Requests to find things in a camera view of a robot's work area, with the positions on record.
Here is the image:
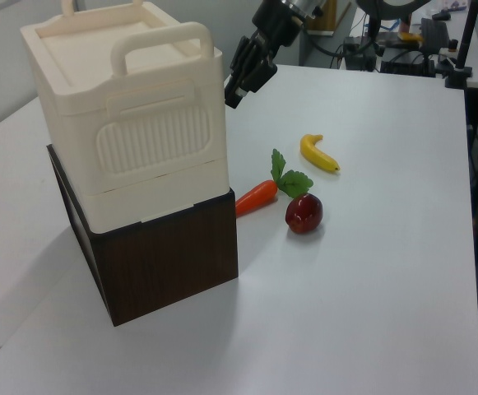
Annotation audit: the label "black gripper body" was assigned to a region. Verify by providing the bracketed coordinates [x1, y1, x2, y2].
[253, 0, 305, 46]

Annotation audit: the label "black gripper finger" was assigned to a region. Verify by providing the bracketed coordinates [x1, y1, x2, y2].
[224, 30, 271, 109]
[240, 56, 277, 98]

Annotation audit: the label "light wooden cupboard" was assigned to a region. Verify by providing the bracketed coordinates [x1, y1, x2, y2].
[305, 0, 338, 33]

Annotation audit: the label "yellow toy banana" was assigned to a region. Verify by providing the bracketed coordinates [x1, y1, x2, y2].
[299, 133, 341, 174]

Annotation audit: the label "orange toy carrot green leaves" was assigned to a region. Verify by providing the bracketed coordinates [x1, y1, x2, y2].
[235, 148, 314, 218]

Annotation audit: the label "black electronics box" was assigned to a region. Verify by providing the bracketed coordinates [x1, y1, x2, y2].
[380, 51, 436, 77]

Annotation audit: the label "dark red toy apple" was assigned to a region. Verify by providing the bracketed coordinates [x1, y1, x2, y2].
[285, 193, 324, 235]

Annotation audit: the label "dark wooden box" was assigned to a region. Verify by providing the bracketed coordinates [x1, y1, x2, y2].
[46, 143, 239, 328]

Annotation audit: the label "black device with cables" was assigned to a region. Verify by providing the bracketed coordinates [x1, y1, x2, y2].
[343, 35, 378, 72]

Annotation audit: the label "cream plastic cabinet with handles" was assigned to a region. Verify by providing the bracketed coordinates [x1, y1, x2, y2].
[19, 0, 227, 234]

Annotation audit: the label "black camera pole with clamp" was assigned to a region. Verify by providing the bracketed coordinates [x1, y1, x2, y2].
[445, 0, 478, 90]

